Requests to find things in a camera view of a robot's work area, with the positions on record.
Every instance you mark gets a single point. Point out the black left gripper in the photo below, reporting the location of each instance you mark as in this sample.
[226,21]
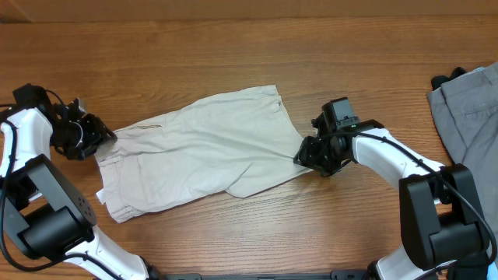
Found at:
[98,135]

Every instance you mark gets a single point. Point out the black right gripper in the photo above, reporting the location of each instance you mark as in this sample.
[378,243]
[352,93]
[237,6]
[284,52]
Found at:
[310,161]

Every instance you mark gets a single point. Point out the beige cargo shorts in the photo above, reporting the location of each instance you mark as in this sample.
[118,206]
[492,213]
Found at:
[241,143]

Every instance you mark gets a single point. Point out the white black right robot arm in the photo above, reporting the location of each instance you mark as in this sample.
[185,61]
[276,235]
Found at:
[441,218]

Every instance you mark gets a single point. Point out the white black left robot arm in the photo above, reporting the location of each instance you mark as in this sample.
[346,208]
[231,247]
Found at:
[42,212]

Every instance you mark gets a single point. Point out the black garment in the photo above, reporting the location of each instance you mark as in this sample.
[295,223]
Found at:
[438,80]

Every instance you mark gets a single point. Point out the grey shorts pile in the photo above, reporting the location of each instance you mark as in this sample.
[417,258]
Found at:
[464,111]

